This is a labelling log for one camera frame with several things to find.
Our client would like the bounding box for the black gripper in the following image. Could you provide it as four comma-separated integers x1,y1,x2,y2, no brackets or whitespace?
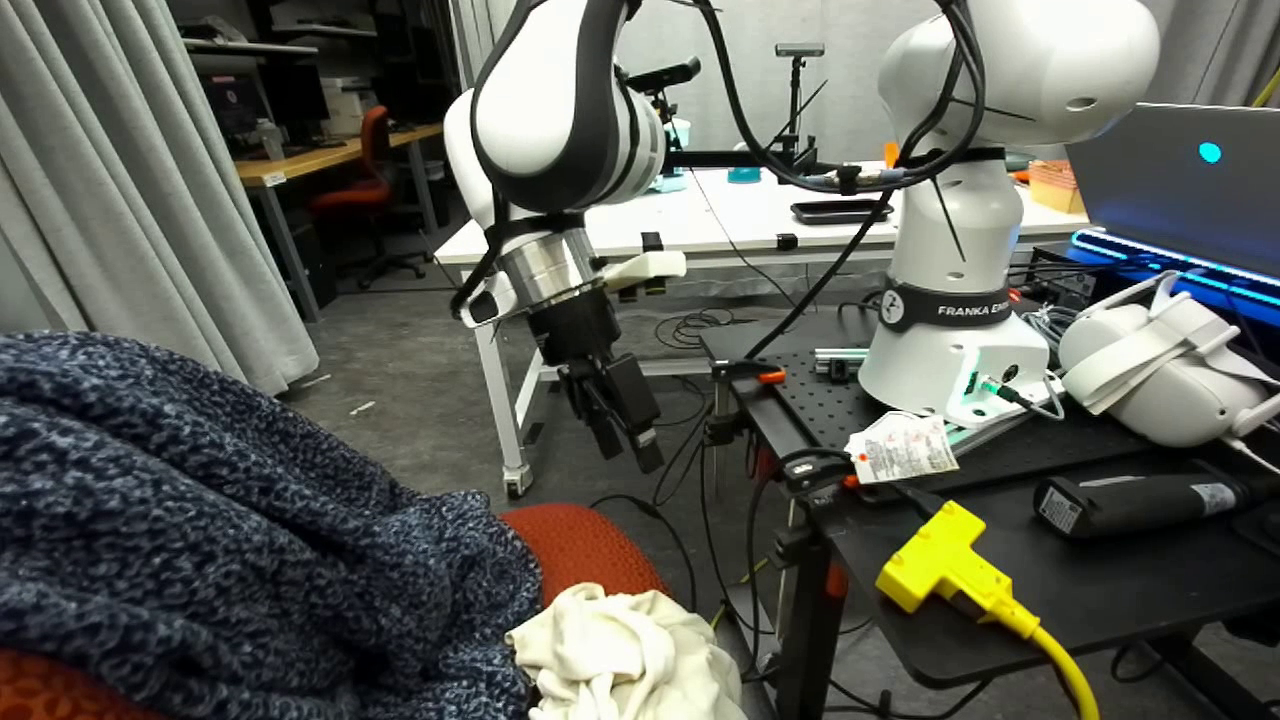
529,290,664,473

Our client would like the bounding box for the cream white knit sweater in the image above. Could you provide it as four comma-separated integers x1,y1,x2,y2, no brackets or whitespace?
509,583,746,720

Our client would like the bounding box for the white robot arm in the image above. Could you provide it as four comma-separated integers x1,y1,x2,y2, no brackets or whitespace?
444,0,1158,468

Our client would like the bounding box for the orange chair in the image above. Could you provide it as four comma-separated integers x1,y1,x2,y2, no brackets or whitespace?
0,505,664,720

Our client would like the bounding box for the white folding table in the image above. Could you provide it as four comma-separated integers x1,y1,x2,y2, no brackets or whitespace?
432,158,934,500

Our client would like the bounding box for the white paper packet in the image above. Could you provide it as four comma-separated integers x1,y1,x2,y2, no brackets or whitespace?
844,411,959,486

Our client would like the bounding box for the yellow plug block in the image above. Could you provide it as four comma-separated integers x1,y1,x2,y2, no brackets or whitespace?
877,500,1099,720

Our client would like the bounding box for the wooden desk in background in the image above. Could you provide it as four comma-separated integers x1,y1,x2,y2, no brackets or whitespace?
237,125,441,319

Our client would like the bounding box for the blue speckled knit blanket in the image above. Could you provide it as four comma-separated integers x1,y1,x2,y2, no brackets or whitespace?
0,332,540,720

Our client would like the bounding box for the black handheld device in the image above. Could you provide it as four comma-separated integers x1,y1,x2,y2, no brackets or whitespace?
1031,473,1277,539

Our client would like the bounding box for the grey curtain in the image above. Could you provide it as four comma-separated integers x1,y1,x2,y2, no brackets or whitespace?
0,0,319,393

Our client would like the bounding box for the white VR headset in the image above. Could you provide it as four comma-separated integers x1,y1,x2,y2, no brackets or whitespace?
1054,272,1280,449

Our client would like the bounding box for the open laptop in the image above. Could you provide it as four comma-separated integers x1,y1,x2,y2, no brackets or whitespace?
1066,105,1280,328

